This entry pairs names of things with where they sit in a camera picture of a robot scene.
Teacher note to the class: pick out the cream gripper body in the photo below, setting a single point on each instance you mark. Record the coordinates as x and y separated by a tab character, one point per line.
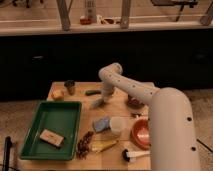
107	93

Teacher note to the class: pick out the grey blue towel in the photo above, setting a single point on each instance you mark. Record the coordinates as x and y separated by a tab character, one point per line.
97	103

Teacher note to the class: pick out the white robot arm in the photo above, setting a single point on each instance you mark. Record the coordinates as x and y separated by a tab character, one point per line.
171	123

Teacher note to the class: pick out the green cucumber toy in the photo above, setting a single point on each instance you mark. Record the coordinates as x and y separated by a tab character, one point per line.
92	92

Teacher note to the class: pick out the dark maroon bowl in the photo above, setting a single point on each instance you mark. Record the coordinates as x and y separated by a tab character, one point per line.
134	103

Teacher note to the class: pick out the white cup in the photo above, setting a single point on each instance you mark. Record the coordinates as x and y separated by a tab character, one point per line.
117	125

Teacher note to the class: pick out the blue sponge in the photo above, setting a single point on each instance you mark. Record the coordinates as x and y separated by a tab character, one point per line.
101	124

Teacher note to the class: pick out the metal spoon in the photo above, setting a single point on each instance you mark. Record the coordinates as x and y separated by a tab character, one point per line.
139	115

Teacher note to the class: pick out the orange red bowl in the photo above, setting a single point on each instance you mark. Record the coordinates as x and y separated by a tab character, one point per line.
140	134

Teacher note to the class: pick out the orange bread toy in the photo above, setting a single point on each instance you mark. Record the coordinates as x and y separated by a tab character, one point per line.
57	95

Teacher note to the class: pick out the green plastic tray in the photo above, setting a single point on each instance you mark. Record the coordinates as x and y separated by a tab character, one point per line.
62	118

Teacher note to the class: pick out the brown grape bunch toy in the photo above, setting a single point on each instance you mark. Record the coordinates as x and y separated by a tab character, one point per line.
83	145

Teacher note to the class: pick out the wooden block in tray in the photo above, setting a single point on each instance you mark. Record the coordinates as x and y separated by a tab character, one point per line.
52	138

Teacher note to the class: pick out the red object on shelf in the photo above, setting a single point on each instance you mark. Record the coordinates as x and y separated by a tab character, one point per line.
85	21

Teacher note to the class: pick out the black stand left edge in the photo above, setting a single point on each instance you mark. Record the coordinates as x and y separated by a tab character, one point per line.
6	157

